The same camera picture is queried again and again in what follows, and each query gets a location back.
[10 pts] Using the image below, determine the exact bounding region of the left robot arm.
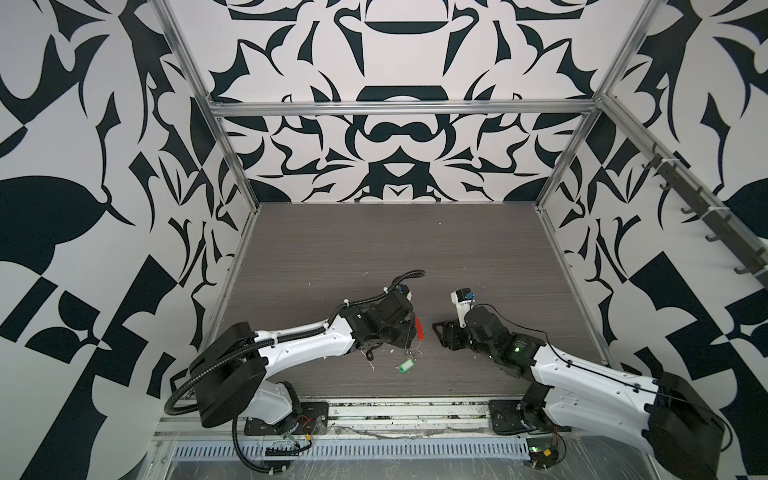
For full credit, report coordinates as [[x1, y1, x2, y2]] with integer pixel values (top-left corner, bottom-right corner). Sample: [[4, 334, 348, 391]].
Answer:
[[190, 285, 419, 433]]

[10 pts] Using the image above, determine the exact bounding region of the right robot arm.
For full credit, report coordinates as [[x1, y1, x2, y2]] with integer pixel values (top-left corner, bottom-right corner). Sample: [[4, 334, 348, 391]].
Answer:
[[432, 303, 733, 479]]

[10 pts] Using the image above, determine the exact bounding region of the green key tag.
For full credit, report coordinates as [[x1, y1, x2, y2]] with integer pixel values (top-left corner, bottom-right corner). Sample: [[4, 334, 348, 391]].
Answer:
[[397, 359, 416, 374]]

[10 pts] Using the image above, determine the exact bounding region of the black wall hook rack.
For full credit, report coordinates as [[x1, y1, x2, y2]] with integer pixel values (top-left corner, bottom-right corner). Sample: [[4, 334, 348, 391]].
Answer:
[[643, 142, 767, 290]]

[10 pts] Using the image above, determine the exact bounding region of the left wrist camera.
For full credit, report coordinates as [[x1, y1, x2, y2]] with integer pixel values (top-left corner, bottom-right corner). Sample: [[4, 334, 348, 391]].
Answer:
[[394, 284, 412, 301]]

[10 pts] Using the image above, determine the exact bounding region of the green circuit board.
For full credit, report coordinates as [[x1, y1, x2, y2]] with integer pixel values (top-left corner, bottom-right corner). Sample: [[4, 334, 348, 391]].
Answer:
[[526, 434, 567, 470]]

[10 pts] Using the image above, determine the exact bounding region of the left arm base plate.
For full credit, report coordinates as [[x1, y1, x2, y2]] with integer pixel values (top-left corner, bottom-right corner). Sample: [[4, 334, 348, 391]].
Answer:
[[243, 401, 329, 436]]

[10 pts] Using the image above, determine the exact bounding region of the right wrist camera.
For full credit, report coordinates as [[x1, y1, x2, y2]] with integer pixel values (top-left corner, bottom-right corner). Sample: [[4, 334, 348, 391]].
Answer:
[[450, 288, 474, 328]]

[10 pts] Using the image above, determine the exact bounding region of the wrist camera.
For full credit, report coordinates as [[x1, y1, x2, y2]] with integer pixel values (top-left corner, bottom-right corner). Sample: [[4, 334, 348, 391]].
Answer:
[[450, 288, 474, 328], [394, 284, 412, 301]]

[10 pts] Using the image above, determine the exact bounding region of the white slotted cable duct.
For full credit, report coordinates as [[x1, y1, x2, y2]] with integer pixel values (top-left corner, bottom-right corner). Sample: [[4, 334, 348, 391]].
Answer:
[[171, 437, 532, 462]]

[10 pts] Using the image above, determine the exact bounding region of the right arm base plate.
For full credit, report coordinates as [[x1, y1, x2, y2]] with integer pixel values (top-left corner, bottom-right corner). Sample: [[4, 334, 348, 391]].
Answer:
[[488, 399, 558, 435]]

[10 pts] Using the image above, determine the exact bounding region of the aluminium front rail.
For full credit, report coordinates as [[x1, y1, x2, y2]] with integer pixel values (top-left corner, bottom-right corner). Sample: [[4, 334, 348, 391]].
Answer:
[[152, 396, 496, 440]]

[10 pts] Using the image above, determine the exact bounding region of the black corrugated cable conduit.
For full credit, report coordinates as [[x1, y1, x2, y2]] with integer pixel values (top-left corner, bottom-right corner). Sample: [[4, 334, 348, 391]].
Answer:
[[164, 269, 427, 475]]

